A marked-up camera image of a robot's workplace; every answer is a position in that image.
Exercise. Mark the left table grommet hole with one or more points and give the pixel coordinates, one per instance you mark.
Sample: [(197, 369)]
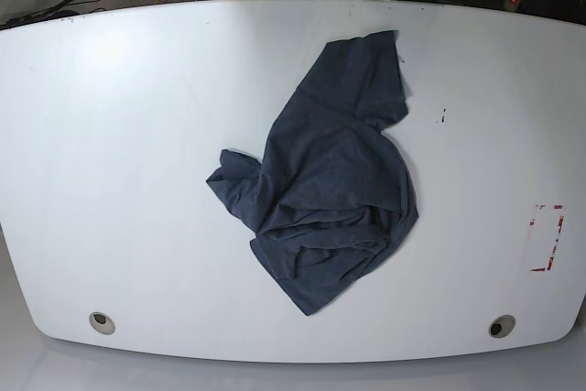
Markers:
[(102, 323)]

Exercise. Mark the table grommet hole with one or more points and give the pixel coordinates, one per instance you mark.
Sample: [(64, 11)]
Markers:
[(502, 326), (102, 323)]

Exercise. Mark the right table grommet hole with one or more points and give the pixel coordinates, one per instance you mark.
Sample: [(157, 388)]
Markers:
[(502, 326)]

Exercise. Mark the dark blue T-shirt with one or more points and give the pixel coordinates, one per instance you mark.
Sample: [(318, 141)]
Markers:
[(331, 199)]

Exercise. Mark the red tape rectangle marking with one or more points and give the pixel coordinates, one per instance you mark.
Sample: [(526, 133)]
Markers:
[(543, 239)]

